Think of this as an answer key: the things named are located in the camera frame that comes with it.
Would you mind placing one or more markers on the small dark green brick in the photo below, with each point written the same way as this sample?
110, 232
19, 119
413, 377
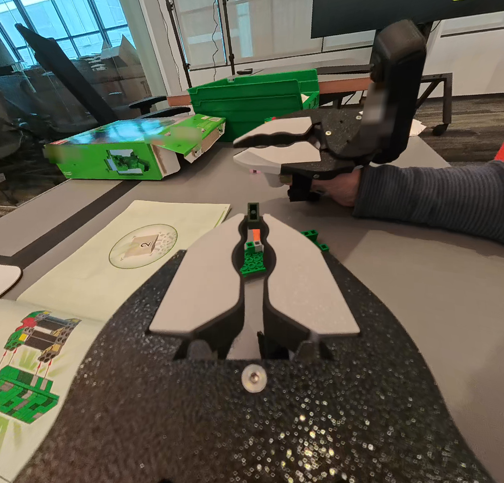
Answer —
253, 212

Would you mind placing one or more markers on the instruction booklet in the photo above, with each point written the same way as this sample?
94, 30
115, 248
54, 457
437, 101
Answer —
98, 247

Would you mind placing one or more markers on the green toy box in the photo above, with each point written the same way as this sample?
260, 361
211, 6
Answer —
118, 144

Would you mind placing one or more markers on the grey desk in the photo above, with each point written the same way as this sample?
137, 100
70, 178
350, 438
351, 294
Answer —
393, 294

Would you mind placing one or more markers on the green plastic crate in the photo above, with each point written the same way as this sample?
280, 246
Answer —
244, 105

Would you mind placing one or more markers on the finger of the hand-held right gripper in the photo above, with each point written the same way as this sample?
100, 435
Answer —
275, 156
275, 128

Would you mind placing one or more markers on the person's right hand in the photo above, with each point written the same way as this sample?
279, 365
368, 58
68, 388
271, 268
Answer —
342, 188

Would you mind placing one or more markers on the black wall screen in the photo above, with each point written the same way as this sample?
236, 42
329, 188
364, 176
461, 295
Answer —
393, 3

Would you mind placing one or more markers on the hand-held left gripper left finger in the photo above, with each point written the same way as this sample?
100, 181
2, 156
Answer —
204, 286

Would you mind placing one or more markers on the green brick assembly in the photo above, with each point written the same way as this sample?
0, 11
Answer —
252, 262

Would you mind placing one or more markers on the black tilted panel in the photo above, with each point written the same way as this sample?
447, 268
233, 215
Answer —
59, 66

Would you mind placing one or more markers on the grey mesh office chair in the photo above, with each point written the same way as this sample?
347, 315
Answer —
8, 136

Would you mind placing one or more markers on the black office chair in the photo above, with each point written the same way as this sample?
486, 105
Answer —
157, 101

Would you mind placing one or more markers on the white printed paper sheet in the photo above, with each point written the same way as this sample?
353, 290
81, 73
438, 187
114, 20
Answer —
417, 128

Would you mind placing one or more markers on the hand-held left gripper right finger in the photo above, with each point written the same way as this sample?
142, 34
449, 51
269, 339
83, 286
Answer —
307, 290

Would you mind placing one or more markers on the pile of cardboard boxes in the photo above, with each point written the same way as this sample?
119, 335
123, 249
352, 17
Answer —
118, 58

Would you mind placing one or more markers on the white stand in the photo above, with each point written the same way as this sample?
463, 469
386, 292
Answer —
8, 278

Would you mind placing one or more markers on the person's right forearm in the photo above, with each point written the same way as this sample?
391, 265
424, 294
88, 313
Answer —
433, 195

